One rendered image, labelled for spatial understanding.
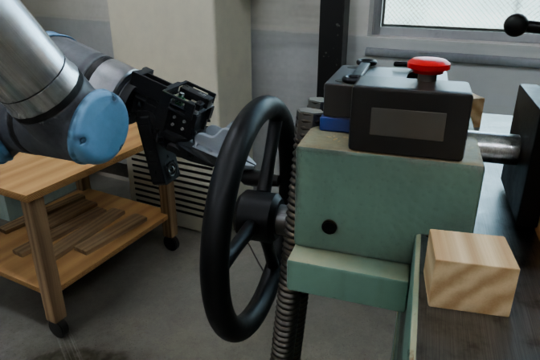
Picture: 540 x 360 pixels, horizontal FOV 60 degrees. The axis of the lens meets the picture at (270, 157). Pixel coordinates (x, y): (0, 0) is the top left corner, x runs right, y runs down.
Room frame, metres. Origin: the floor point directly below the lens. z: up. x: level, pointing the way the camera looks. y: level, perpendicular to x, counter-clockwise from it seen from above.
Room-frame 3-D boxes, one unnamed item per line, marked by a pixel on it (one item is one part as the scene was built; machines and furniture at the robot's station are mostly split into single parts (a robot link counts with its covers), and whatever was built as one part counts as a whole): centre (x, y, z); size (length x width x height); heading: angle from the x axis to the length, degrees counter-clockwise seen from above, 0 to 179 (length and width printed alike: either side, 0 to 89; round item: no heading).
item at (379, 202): (0.38, -0.10, 0.92); 0.15 x 0.13 x 0.09; 162
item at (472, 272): (0.23, -0.12, 0.92); 0.04 x 0.04 x 0.03; 77
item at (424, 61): (0.34, -0.12, 1.02); 0.03 x 0.03 x 0.01
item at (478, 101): (0.58, -0.24, 0.92); 0.05 x 0.04 x 0.04; 98
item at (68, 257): (1.54, 0.76, 0.32); 0.66 x 0.57 x 0.64; 152
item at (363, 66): (0.41, -0.08, 1.00); 0.10 x 0.02 x 0.01; 162
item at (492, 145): (0.36, -0.18, 0.95); 0.09 x 0.07 x 0.09; 162
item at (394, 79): (0.38, -0.10, 0.99); 0.13 x 0.11 x 0.06; 162
